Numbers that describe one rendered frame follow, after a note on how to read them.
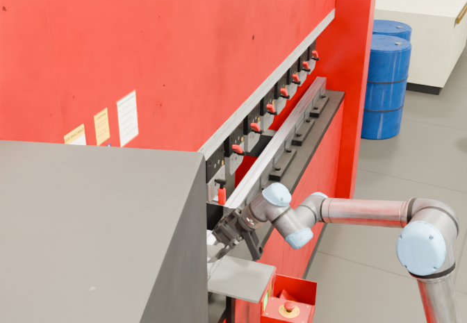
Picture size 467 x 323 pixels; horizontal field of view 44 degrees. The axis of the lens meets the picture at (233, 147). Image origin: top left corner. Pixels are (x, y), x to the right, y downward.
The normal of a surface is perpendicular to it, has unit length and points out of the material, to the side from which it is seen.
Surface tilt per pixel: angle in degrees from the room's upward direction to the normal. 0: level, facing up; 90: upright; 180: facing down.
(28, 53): 90
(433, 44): 90
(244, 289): 0
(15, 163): 0
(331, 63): 90
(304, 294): 90
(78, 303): 0
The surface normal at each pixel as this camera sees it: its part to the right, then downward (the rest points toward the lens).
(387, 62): 0.04, 0.44
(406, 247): -0.59, 0.23
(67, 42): 0.94, 0.15
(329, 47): -0.34, 0.41
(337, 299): 0.00, -0.90
